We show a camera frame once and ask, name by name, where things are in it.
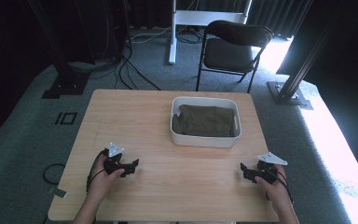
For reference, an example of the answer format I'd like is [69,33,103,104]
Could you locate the person's right hand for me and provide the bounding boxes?
[255,164,294,207]

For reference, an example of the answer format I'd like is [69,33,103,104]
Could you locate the black folding chair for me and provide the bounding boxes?
[195,20,275,93]

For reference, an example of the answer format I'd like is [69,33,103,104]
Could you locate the black metal stand grey base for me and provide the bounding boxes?
[267,0,347,110]

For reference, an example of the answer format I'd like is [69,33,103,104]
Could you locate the black looped cable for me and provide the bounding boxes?
[42,162,66,186]

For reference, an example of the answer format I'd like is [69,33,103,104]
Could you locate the right hand-held gripper black cable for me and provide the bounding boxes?
[269,169,295,205]

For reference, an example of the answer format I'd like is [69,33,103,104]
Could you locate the black metal stand square base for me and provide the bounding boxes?
[27,0,91,100]

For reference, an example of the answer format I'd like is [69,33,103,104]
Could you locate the hand-held gripper black cable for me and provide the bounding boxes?
[85,148,110,194]
[269,169,295,205]

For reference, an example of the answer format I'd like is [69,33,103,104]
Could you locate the dark curtain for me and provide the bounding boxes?
[248,0,313,39]

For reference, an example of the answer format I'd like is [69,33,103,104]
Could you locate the black floor cable bundle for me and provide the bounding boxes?
[68,27,162,91]

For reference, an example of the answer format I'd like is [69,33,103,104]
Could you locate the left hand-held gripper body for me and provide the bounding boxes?
[102,142,128,175]

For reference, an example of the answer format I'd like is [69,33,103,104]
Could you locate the grey tape piece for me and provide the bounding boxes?
[48,186,67,199]

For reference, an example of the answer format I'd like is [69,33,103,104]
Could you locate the dark cabinet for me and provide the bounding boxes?
[74,0,131,64]

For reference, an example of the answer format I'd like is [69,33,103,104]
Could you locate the olive green pants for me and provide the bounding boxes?
[172,104,238,138]

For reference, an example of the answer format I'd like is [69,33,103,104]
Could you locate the white floor cable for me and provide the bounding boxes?
[130,25,172,45]

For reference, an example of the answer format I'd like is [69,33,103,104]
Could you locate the white plastic bin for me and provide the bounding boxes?
[170,96,242,148]

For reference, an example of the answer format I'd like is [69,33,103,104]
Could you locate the person's left hand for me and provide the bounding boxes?
[88,154,127,203]

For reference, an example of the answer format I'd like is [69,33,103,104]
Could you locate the left hand-held gripper black cable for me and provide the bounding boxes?
[85,148,110,194]

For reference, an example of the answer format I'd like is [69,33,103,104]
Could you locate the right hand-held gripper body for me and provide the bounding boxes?
[254,151,289,185]

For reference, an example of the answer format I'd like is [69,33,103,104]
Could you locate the white desk frame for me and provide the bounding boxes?
[168,0,253,65]

